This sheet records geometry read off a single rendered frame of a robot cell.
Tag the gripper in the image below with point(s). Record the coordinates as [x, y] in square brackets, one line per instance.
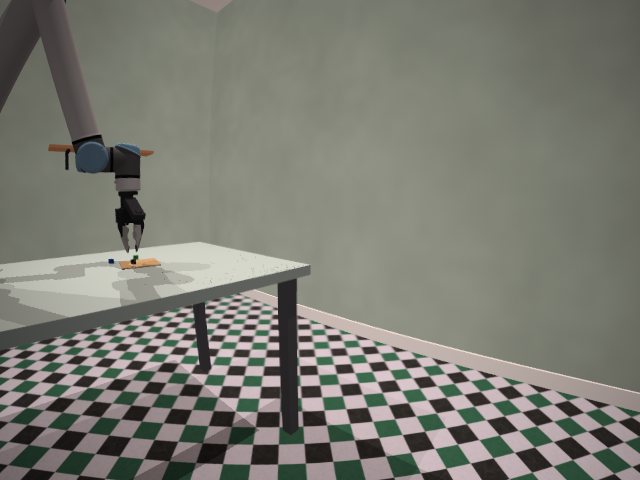
[124, 217]

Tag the orange flat mat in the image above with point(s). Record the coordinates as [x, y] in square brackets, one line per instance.
[139, 263]

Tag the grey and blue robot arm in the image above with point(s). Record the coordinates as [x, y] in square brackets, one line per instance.
[19, 34]

